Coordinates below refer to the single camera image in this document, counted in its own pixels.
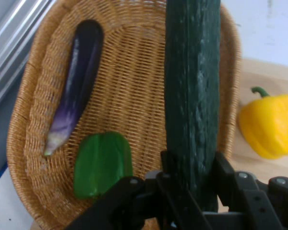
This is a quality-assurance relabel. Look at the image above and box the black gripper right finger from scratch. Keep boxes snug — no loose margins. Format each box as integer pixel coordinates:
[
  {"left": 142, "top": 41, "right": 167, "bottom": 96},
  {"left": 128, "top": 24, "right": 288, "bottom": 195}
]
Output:
[{"left": 213, "top": 151, "right": 288, "bottom": 230}]

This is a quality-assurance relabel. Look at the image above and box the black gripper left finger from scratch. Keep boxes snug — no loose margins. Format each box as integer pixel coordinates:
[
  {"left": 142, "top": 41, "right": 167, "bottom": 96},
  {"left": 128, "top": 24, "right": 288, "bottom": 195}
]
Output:
[{"left": 67, "top": 150, "right": 215, "bottom": 230}]

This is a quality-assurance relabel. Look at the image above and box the dark green cucumber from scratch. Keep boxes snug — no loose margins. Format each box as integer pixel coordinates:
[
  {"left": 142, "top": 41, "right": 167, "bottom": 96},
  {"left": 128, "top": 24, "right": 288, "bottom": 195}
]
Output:
[{"left": 164, "top": 0, "right": 222, "bottom": 213}]

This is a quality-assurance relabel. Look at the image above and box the green bell pepper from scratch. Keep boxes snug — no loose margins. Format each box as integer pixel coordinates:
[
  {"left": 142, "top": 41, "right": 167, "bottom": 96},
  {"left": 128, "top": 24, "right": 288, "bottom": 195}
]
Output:
[{"left": 73, "top": 131, "right": 134, "bottom": 200}]

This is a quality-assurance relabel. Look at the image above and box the yellow bell pepper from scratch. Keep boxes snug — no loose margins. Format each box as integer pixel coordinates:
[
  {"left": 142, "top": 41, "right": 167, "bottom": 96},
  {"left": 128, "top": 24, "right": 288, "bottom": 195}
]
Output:
[{"left": 239, "top": 86, "right": 288, "bottom": 160}]

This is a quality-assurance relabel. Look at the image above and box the woven wicker basket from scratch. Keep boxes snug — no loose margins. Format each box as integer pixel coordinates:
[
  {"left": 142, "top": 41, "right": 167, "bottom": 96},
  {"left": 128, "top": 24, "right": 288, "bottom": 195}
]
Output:
[{"left": 6, "top": 0, "right": 242, "bottom": 230}]

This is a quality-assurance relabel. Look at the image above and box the wooden cutting board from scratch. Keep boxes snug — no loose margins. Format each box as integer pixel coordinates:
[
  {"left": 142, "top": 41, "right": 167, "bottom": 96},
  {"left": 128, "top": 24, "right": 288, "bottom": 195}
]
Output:
[{"left": 216, "top": 58, "right": 288, "bottom": 214}]

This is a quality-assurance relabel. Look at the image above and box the purple eggplant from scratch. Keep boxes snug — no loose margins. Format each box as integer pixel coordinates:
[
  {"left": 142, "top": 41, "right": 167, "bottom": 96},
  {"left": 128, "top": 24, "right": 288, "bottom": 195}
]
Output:
[{"left": 43, "top": 19, "right": 104, "bottom": 157}]

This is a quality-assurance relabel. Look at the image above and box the horizontal aluminium frame rail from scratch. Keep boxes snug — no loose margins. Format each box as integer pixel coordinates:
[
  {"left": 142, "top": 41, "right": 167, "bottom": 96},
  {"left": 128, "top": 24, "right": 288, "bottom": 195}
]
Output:
[{"left": 0, "top": 0, "right": 56, "bottom": 115}]

